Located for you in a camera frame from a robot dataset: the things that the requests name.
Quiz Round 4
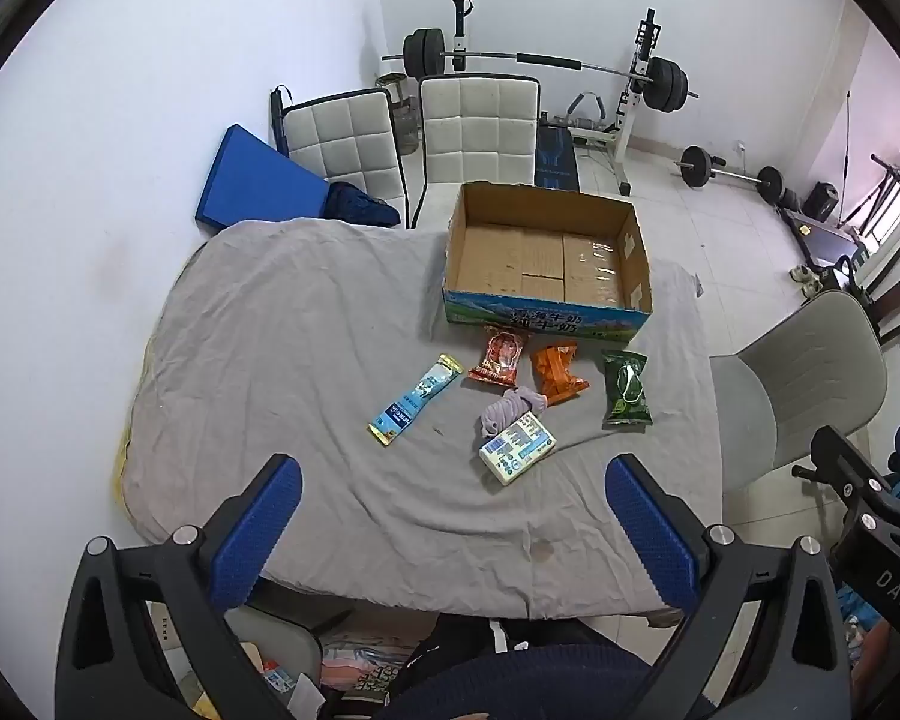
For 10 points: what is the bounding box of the green snack packet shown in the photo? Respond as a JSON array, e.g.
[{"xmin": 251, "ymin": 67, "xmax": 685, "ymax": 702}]
[{"xmin": 600, "ymin": 349, "xmax": 653, "ymax": 428}]

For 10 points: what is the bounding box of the cardboard box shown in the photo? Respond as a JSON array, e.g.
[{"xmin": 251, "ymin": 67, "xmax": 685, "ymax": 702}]
[{"xmin": 441, "ymin": 181, "xmax": 655, "ymax": 338}]

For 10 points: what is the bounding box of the black treadmill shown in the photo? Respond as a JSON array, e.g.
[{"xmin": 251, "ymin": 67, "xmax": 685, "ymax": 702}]
[{"xmin": 778, "ymin": 204, "xmax": 871, "ymax": 257}]

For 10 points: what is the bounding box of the grey tablecloth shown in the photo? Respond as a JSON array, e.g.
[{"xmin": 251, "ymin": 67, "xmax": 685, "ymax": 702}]
[{"xmin": 112, "ymin": 219, "xmax": 725, "ymax": 620}]

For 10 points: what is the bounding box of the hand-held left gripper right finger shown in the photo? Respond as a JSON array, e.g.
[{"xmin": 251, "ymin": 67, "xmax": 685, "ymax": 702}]
[{"xmin": 604, "ymin": 453, "xmax": 853, "ymax": 720}]

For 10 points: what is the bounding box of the purple cloth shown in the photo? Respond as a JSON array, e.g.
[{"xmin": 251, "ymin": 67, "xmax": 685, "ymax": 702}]
[{"xmin": 474, "ymin": 384, "xmax": 550, "ymax": 440}]

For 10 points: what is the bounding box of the long blue white packet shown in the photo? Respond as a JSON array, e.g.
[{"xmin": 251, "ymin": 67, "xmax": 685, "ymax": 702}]
[{"xmin": 367, "ymin": 354, "xmax": 462, "ymax": 449}]

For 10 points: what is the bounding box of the white padded chair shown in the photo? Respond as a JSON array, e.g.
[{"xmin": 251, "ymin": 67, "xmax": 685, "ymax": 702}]
[
  {"xmin": 409, "ymin": 73, "xmax": 542, "ymax": 230},
  {"xmin": 280, "ymin": 88, "xmax": 410, "ymax": 230}
]

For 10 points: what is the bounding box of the blue foam mat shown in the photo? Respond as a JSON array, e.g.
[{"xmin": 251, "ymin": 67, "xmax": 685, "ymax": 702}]
[{"xmin": 195, "ymin": 124, "xmax": 331, "ymax": 230}]

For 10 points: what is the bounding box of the black speaker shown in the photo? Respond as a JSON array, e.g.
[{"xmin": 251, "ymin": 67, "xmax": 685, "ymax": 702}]
[{"xmin": 804, "ymin": 181, "xmax": 839, "ymax": 223}]

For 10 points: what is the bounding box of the grey exercise handle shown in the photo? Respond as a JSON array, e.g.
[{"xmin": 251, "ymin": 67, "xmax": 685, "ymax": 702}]
[{"xmin": 565, "ymin": 90, "xmax": 610, "ymax": 133}]

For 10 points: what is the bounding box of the thin black exercise bar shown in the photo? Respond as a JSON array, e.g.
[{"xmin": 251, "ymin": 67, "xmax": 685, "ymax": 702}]
[{"xmin": 838, "ymin": 88, "xmax": 854, "ymax": 226}]

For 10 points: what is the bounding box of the person's dark clothing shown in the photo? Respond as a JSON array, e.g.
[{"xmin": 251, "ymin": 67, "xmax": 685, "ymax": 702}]
[{"xmin": 386, "ymin": 613, "xmax": 721, "ymax": 720}]

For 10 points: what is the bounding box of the dark blue garment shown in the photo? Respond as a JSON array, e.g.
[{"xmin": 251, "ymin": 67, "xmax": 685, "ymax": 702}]
[{"xmin": 322, "ymin": 181, "xmax": 402, "ymax": 230}]

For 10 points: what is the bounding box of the colourful printed cloth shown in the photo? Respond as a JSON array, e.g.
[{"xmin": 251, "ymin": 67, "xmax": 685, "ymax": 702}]
[{"xmin": 319, "ymin": 634, "xmax": 422, "ymax": 695}]

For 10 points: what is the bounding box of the orange snack packet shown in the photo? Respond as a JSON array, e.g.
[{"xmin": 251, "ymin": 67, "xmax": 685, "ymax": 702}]
[{"xmin": 531, "ymin": 341, "xmax": 592, "ymax": 407}]

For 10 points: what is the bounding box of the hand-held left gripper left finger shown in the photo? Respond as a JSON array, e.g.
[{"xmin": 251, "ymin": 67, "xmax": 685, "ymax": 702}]
[{"xmin": 54, "ymin": 453, "xmax": 305, "ymax": 720}]

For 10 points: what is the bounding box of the short barbell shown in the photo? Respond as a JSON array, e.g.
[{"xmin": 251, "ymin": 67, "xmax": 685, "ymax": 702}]
[{"xmin": 676, "ymin": 144, "xmax": 785, "ymax": 203}]

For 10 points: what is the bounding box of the long barbell with black plates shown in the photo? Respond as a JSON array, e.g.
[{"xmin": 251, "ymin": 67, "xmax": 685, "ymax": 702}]
[{"xmin": 381, "ymin": 28, "xmax": 700, "ymax": 118}]

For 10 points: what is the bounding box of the red snack packet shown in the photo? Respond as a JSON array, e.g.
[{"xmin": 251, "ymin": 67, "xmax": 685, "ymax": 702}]
[{"xmin": 466, "ymin": 324, "xmax": 532, "ymax": 389}]

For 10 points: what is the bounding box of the black strap bag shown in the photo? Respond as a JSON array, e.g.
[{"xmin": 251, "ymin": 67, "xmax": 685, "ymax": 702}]
[{"xmin": 270, "ymin": 85, "xmax": 293, "ymax": 152}]

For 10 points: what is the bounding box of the grey plastic chair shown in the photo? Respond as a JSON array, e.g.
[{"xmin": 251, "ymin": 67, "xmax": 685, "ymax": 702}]
[{"xmin": 709, "ymin": 289, "xmax": 890, "ymax": 497}]

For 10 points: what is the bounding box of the white barbell rack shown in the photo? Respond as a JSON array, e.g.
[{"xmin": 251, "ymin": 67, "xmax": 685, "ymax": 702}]
[{"xmin": 450, "ymin": 0, "xmax": 662, "ymax": 200}]

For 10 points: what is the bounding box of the black blue weight bench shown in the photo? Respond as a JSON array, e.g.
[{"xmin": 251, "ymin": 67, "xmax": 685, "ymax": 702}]
[{"xmin": 534, "ymin": 120, "xmax": 582, "ymax": 190}]

